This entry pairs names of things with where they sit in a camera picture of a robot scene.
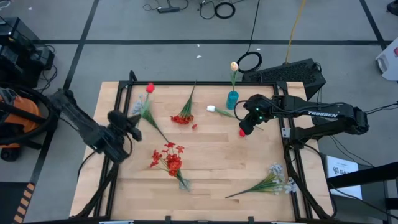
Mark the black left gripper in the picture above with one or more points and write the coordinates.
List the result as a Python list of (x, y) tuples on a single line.
[(119, 124)]

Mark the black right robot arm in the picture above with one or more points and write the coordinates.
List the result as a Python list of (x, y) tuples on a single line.
[(326, 113)]

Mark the black metal table frame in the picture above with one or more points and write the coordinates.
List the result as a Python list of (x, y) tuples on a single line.
[(199, 83)]

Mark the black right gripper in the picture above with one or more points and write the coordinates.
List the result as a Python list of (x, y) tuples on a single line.
[(256, 109)]

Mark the black power strip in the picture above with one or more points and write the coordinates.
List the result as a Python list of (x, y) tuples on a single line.
[(168, 10)]

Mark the peach artificial tulip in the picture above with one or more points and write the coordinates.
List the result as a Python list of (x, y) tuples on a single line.
[(234, 66)]

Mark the red artificial tulip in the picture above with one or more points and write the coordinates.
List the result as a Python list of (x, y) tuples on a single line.
[(242, 133), (150, 88)]

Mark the black perforated computer case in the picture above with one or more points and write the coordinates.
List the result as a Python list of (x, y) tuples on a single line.
[(289, 73)]

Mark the white artificial tulip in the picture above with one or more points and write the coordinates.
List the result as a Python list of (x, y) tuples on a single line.
[(211, 108)]

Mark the clear ribbed glass vase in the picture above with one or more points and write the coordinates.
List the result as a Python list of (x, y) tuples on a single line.
[(185, 185)]

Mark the orange shop vacuum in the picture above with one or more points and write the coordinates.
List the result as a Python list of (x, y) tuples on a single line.
[(18, 112)]

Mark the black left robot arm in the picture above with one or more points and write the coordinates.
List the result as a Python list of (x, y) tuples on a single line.
[(81, 124)]

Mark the black metal beam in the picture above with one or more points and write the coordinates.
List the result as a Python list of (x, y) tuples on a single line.
[(367, 175)]

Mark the white box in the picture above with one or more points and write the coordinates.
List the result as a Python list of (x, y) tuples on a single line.
[(390, 62)]

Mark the teal textured vase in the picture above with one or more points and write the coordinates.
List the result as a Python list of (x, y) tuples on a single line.
[(232, 100)]

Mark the red blossom flower spray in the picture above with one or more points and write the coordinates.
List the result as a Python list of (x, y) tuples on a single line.
[(173, 163), (182, 119)]

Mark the white printed paper sign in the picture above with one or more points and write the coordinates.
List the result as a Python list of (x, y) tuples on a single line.
[(342, 174)]

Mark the black equipment stack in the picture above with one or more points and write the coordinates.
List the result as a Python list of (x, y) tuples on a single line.
[(15, 46)]

